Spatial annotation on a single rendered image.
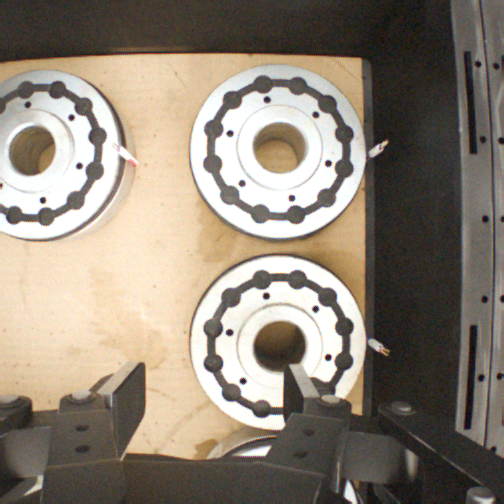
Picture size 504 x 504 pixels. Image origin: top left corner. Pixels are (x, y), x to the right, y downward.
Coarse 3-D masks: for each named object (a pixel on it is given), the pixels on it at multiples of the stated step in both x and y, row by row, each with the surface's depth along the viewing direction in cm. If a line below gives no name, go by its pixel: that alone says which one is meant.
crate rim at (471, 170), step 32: (448, 0) 15; (448, 32) 15; (480, 32) 15; (448, 64) 15; (480, 64) 15; (480, 96) 15; (480, 128) 15; (480, 160) 15; (480, 192) 15; (480, 224) 15; (480, 256) 15; (480, 288) 15; (480, 320) 15; (480, 352) 15; (480, 384) 15; (480, 416) 15
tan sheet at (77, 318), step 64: (0, 64) 24; (64, 64) 24; (128, 64) 24; (192, 64) 24; (256, 64) 24; (320, 64) 25; (192, 192) 24; (0, 256) 24; (64, 256) 24; (128, 256) 24; (192, 256) 24; (320, 256) 25; (0, 320) 24; (64, 320) 24; (128, 320) 24; (0, 384) 24; (64, 384) 24; (192, 384) 24; (128, 448) 24; (192, 448) 24
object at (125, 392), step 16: (128, 368) 13; (144, 368) 14; (112, 384) 12; (128, 384) 12; (144, 384) 14; (112, 400) 11; (128, 400) 12; (144, 400) 14; (112, 416) 11; (128, 416) 12; (128, 432) 12
